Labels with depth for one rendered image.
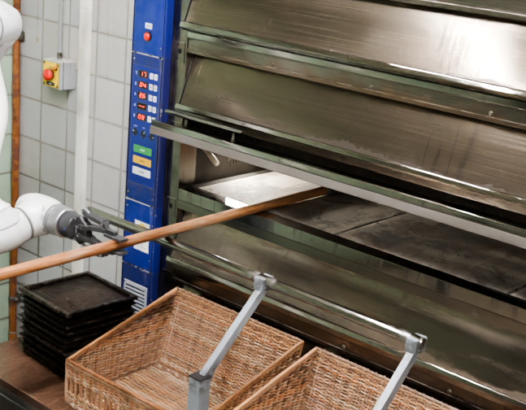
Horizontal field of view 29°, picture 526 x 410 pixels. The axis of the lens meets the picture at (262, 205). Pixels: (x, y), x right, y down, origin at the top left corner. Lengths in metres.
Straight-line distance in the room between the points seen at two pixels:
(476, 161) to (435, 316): 0.47
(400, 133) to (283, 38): 0.46
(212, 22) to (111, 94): 0.57
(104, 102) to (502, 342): 1.64
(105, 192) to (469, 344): 1.50
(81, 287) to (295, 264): 0.81
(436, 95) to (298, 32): 0.48
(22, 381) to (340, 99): 1.36
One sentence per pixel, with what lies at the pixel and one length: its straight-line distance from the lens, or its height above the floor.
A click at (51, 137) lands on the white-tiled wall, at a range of 3.88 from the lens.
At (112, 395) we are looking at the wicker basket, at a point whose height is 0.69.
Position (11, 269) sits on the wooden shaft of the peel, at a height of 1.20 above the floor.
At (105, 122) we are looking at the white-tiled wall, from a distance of 3.63.
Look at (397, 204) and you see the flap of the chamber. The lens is 2.65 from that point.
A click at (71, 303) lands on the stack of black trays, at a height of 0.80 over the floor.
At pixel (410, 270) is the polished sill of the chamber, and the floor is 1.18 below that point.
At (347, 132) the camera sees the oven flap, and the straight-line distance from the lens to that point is 2.89.
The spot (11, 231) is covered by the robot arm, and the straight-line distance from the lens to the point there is 2.92.
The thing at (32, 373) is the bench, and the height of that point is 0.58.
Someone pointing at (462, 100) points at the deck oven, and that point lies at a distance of 2.69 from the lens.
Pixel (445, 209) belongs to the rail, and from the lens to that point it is 2.58.
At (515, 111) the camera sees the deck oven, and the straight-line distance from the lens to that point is 2.62.
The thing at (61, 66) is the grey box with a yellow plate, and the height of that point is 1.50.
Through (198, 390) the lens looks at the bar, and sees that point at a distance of 2.62.
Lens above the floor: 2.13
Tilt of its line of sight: 17 degrees down
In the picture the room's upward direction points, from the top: 5 degrees clockwise
